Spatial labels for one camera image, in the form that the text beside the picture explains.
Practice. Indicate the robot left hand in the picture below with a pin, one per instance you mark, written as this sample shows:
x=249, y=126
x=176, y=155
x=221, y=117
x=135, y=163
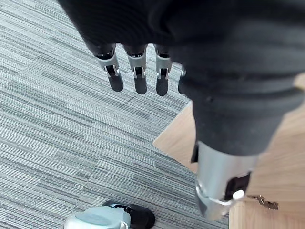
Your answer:
x=214, y=59

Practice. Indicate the dark robot foot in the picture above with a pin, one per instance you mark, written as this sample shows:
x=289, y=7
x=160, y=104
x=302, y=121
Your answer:
x=140, y=213

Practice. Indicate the light wooden cabinet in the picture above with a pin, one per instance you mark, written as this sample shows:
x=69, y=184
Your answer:
x=274, y=171

